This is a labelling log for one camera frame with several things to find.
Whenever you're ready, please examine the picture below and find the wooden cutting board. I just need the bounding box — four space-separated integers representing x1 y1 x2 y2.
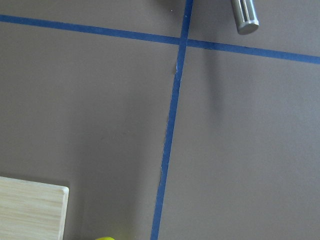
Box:
0 176 69 240

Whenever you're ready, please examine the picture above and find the yellow lemon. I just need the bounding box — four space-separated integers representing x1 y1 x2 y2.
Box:
95 236 115 240

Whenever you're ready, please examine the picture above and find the metal scoop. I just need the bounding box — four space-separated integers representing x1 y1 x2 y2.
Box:
231 0 260 35

